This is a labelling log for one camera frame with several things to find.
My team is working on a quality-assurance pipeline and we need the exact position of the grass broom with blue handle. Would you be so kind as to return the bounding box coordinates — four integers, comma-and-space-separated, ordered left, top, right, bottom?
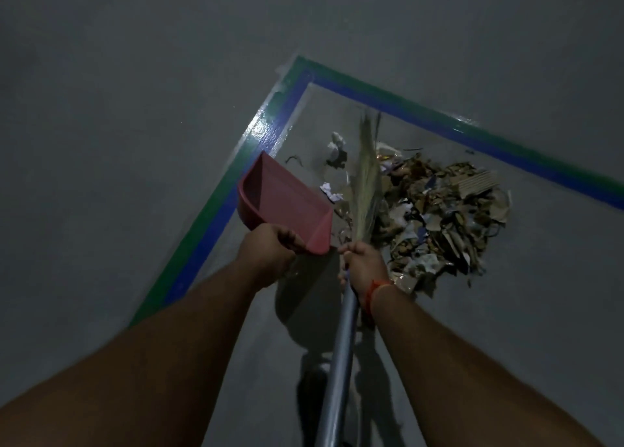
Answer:
314, 112, 383, 447

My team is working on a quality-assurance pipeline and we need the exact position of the red plastic dustpan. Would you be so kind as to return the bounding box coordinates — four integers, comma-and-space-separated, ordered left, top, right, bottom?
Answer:
237, 151, 335, 256

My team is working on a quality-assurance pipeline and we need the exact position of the person's right forearm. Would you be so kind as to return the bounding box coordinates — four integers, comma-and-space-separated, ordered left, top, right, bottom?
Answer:
362, 284, 605, 447

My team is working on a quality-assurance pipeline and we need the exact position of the person's right hand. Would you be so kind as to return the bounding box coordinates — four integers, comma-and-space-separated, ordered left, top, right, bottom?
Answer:
338, 240, 392, 302

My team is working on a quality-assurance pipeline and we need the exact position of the white and black crumpled litter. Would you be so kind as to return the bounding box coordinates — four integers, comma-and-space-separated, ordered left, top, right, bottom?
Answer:
326, 131, 348, 169

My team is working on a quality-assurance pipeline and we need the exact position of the red thread wristband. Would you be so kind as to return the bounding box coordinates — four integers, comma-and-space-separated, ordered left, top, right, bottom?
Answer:
361, 279, 394, 316

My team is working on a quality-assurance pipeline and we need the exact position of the person's left forearm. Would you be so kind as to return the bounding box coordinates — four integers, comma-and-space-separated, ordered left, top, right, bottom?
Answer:
0, 258, 268, 447

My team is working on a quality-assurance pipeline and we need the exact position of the person's left hand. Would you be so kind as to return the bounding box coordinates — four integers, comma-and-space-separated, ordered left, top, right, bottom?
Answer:
237, 224, 310, 292

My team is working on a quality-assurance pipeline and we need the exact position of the pile of paper and cardboard scraps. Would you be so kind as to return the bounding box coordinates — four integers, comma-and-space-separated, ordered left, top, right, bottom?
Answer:
336, 142, 513, 298

